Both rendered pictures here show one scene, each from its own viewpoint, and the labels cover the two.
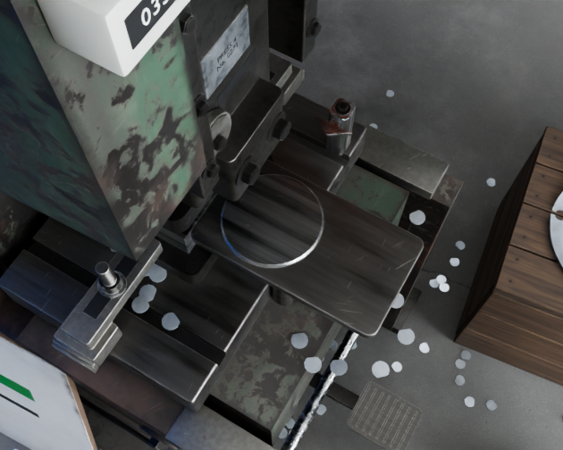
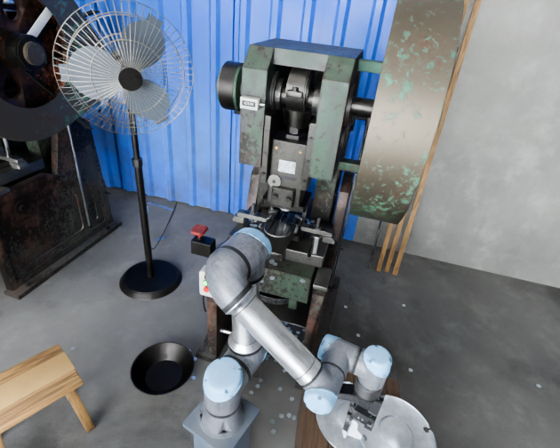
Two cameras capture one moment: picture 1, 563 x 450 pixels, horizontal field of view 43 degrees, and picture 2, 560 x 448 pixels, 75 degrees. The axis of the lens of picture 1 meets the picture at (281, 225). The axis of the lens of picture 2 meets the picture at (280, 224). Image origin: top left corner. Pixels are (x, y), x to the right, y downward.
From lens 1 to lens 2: 1.30 m
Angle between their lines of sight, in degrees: 54
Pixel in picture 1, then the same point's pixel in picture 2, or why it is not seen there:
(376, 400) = not seen: hidden behind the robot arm
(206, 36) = (283, 156)
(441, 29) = (463, 388)
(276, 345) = not seen: hidden behind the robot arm
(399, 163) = (320, 276)
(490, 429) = (261, 432)
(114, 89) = (248, 123)
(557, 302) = not seen: hidden behind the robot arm
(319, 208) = (284, 236)
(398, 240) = (280, 250)
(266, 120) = (285, 191)
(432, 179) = (318, 284)
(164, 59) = (258, 130)
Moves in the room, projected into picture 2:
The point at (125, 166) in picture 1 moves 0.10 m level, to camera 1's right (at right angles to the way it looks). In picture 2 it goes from (244, 139) to (249, 148)
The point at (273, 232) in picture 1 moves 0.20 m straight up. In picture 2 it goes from (274, 228) to (277, 188)
